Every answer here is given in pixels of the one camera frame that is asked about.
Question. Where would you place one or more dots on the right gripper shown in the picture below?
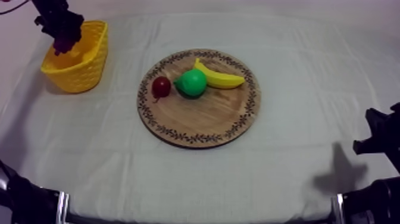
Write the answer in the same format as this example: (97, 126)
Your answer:
(386, 134)

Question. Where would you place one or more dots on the yellow plastic basket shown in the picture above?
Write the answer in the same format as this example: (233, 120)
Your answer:
(82, 70)

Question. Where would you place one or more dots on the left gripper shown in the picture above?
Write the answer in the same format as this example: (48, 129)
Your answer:
(61, 23)

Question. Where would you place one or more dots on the green toy pear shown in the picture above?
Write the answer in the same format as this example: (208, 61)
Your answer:
(191, 82)

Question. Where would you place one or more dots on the small red fruit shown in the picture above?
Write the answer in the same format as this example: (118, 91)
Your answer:
(161, 87)

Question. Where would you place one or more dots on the round wooden board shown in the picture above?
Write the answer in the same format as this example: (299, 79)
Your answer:
(200, 119)

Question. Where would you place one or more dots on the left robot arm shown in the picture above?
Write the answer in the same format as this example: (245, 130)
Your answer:
(25, 203)

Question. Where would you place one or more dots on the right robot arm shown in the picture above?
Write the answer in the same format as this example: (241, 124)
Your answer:
(375, 203)

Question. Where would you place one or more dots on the purple toy grapes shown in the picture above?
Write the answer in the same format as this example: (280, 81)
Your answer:
(66, 43)

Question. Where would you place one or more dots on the yellow toy banana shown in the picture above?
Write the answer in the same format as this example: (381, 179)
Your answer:
(222, 80)

